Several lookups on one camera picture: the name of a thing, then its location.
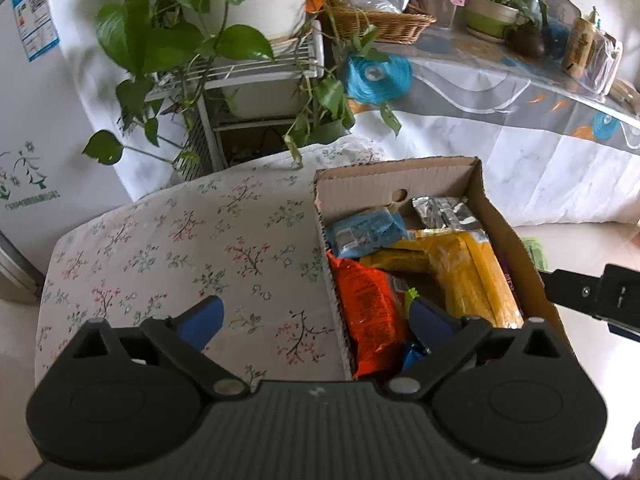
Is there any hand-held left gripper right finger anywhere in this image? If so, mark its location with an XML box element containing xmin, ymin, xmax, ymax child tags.
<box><xmin>381</xmin><ymin>296</ymin><xmax>572</xmax><ymax>402</ymax></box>

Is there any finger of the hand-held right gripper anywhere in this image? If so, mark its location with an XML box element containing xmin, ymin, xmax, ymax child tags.
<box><xmin>541</xmin><ymin>261</ymin><xmax>640</xmax><ymax>345</ymax></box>

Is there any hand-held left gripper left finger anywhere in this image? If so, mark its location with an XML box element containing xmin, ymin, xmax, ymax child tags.
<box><xmin>64</xmin><ymin>295</ymin><xmax>249</xmax><ymax>402</ymax></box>

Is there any dark blue snack packet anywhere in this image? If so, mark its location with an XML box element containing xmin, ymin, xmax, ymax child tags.
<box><xmin>401</xmin><ymin>339</ymin><xmax>432</xmax><ymax>375</ymax></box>

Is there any orange snack packet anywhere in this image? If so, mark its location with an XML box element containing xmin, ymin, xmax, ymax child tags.
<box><xmin>327</xmin><ymin>252</ymin><xmax>412</xmax><ymax>381</ymax></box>

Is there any large yellow snack packet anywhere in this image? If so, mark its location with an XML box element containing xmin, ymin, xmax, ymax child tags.
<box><xmin>359</xmin><ymin>229</ymin><xmax>524</xmax><ymax>330</ymax></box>

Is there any light blue snack packet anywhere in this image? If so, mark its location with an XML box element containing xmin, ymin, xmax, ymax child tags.
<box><xmin>324</xmin><ymin>209</ymin><xmax>409</xmax><ymax>262</ymax></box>

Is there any silver snack packet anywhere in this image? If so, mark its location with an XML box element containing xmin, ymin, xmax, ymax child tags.
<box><xmin>411</xmin><ymin>196</ymin><xmax>484</xmax><ymax>232</ymax></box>

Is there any cardboard box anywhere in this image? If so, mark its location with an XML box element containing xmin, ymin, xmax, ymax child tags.
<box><xmin>313</xmin><ymin>156</ymin><xmax>572</xmax><ymax>382</ymax></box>

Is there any light green plastic bag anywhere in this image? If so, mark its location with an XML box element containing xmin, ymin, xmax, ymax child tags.
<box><xmin>521</xmin><ymin>236</ymin><xmax>550</xmax><ymax>273</ymax></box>

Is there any floral tablecloth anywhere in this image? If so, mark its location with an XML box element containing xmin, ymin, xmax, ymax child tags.
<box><xmin>33</xmin><ymin>137</ymin><xmax>392</xmax><ymax>397</ymax></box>

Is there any table with white cloth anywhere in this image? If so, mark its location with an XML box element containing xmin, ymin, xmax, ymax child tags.
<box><xmin>345</xmin><ymin>25</ymin><xmax>640</xmax><ymax>228</ymax></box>

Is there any clear plastic bag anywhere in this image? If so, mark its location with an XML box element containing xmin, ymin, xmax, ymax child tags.
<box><xmin>581</xmin><ymin>29</ymin><xmax>624</xmax><ymax>97</ymax></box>

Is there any small white plant pot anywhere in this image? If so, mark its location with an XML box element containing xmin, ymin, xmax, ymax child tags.
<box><xmin>219</xmin><ymin>76</ymin><xmax>312</xmax><ymax>119</ymax></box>

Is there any beige bottle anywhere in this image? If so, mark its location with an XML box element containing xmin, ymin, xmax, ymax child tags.
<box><xmin>560</xmin><ymin>6</ymin><xmax>597</xmax><ymax>79</ymax></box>

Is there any blue ribbon roll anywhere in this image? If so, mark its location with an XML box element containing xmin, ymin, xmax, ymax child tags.
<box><xmin>344</xmin><ymin>54</ymin><xmax>414</xmax><ymax>107</ymax></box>

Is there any brown teapot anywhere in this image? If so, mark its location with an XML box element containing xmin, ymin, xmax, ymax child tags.
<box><xmin>503</xmin><ymin>21</ymin><xmax>547</xmax><ymax>59</ymax></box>

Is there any white refrigerator with tree print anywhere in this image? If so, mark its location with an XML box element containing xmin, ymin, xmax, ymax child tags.
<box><xmin>0</xmin><ymin>0</ymin><xmax>133</xmax><ymax>305</ymax></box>

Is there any pothos plant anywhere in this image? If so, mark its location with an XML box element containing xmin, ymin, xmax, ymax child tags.
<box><xmin>81</xmin><ymin>0</ymin><xmax>403</xmax><ymax>172</ymax></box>

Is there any green and white plant pot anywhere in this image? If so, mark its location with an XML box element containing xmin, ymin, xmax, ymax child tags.
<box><xmin>463</xmin><ymin>0</ymin><xmax>522</xmax><ymax>42</ymax></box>

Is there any wicker basket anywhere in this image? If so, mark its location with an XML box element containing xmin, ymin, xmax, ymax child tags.
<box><xmin>324</xmin><ymin>4</ymin><xmax>438</xmax><ymax>46</ymax></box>

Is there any pink lidded container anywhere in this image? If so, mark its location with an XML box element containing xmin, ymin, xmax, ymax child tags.
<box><xmin>411</xmin><ymin>0</ymin><xmax>464</xmax><ymax>29</ymax></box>

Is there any white wire plant rack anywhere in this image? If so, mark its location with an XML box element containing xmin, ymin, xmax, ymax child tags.
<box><xmin>144</xmin><ymin>19</ymin><xmax>327</xmax><ymax>183</ymax></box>

